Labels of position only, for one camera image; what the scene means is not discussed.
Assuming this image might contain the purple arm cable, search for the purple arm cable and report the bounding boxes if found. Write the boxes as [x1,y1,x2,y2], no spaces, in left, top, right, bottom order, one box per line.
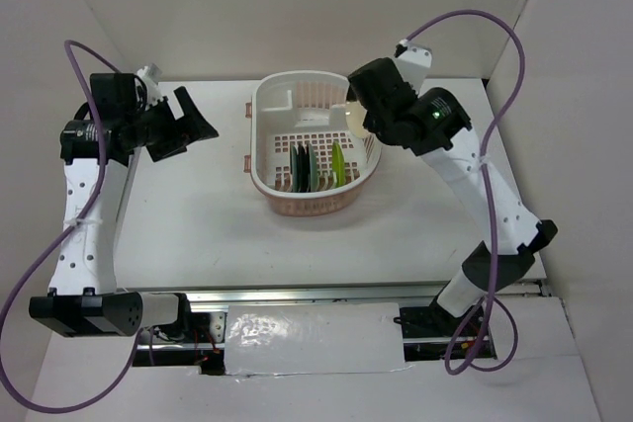
[401,9,526,376]
[0,40,149,413]

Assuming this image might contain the white cover sheet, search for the white cover sheet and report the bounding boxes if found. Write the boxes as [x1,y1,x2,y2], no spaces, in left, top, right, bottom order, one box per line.
[224,302,406,377]

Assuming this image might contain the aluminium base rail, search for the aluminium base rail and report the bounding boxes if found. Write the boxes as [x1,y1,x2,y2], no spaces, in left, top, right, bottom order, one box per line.
[113,279,551,369]

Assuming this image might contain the black glossy plate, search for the black glossy plate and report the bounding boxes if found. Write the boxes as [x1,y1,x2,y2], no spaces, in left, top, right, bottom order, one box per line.
[308,143,320,193]

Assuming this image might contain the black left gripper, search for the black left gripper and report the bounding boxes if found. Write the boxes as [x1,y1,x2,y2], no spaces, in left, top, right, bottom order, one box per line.
[126,86,218,163]

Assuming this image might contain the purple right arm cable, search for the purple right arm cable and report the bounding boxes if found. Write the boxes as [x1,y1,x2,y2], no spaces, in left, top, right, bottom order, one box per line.
[401,9,526,376]

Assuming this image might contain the green plastic plate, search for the green plastic plate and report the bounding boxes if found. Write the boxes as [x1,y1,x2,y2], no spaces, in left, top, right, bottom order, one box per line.
[331,141,346,188]

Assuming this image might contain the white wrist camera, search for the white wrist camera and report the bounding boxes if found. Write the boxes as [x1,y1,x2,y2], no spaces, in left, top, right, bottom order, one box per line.
[394,40,432,93]
[136,63,162,104]

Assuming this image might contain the pink and white dish rack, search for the pink and white dish rack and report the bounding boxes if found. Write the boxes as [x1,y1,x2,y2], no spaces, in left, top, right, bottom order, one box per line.
[244,70,382,217]

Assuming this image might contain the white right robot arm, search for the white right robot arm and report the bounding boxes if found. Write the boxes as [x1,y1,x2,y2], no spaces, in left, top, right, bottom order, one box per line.
[348,57,558,335]

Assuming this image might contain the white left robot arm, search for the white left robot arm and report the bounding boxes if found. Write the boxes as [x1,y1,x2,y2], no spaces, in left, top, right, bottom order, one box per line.
[29,71,219,342]

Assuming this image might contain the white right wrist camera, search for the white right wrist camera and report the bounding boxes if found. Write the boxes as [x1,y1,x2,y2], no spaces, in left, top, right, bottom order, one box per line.
[394,40,432,93]

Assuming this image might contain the small blue floral plate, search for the small blue floral plate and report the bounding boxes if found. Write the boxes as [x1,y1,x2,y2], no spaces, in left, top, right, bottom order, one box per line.
[290,145,300,193]

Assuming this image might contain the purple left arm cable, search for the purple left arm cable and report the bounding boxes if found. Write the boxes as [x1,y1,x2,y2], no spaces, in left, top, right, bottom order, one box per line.
[0,40,149,413]

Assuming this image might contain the large blue floral plate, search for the large blue floral plate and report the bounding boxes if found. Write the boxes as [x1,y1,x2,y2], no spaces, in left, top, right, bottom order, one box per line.
[297,144,310,193]

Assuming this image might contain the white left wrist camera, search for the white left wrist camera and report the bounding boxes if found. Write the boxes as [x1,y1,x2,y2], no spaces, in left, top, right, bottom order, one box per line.
[136,63,162,104]

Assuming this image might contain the cream translucent plate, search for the cream translucent plate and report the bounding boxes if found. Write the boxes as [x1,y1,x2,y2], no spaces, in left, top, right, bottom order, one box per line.
[345,101,370,139]

